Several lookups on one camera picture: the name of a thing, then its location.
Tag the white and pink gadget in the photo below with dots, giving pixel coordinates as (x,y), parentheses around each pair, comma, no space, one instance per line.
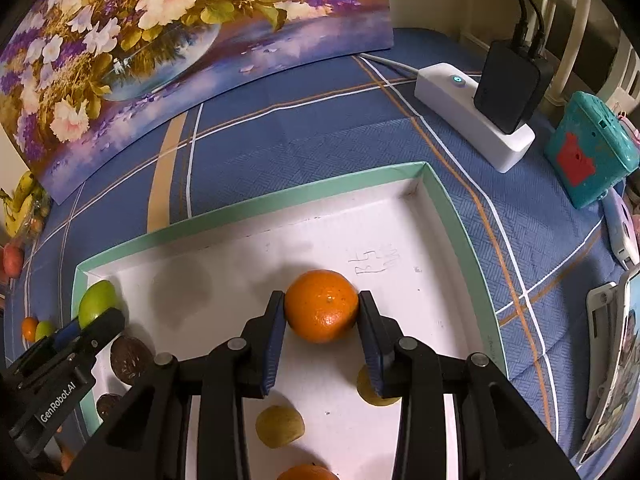
(620,230)

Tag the teal plastic toy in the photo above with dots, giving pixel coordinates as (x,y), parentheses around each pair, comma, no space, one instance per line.
(585,125)

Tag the small yellow-brown fruit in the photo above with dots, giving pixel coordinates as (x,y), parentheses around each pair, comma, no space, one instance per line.
(364,385)
(280,425)

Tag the white power strip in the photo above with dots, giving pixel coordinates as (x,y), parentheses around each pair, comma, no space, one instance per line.
(450,95)

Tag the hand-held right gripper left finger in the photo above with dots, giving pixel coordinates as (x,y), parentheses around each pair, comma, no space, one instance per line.
(274,345)

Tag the cream wooden frame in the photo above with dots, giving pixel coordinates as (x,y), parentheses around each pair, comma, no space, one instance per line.
(580,20)

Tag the blue plaid tablecloth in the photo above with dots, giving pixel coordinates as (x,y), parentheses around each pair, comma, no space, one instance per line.
(300,125)

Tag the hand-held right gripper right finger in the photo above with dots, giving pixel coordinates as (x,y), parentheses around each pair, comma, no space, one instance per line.
(372,355)

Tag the dark brown walnut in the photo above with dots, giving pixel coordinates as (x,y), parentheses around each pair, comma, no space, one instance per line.
(107,405)
(130,360)

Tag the white phone stand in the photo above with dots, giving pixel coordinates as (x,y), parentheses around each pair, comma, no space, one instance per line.
(600,320)

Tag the glass fruit bowl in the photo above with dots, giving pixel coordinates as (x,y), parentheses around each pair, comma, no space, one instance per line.
(41,215)

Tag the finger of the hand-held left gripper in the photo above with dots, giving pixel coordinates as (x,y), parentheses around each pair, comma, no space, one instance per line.
(67,333)
(105,327)

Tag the smartphone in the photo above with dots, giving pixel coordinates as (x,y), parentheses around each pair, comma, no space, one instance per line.
(625,360)

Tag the banana bunch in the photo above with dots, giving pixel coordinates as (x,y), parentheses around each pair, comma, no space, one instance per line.
(20,200)

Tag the red apple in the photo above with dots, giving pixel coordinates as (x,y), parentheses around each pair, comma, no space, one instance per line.
(12,260)

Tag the white box with green rim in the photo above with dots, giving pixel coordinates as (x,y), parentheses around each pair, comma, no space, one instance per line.
(300,230)

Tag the black charger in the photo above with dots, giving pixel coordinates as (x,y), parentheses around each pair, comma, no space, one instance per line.
(510,85)

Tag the green apple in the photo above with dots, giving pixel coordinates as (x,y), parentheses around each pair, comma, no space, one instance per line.
(95,300)
(45,331)

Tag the flower painting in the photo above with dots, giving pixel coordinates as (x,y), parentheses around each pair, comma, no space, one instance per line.
(150,35)

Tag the orange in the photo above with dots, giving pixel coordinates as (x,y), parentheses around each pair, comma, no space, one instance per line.
(305,472)
(322,305)
(29,329)

